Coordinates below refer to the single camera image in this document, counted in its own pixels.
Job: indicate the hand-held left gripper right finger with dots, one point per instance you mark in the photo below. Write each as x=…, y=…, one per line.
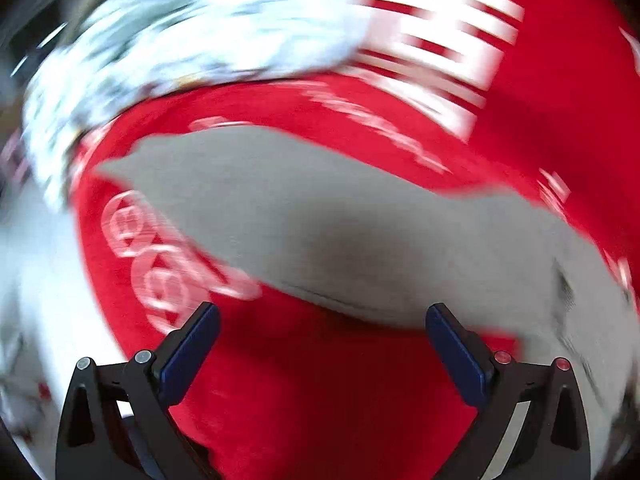
x=457, y=355

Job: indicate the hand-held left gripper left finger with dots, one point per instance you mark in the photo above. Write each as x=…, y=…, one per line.
x=192, y=355

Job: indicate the grey knit garment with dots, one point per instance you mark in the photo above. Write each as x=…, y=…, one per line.
x=325, y=220

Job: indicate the red printed blanket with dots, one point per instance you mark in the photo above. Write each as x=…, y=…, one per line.
x=550, y=110

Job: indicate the white floral cloth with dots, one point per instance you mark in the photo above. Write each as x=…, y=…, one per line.
x=200, y=25

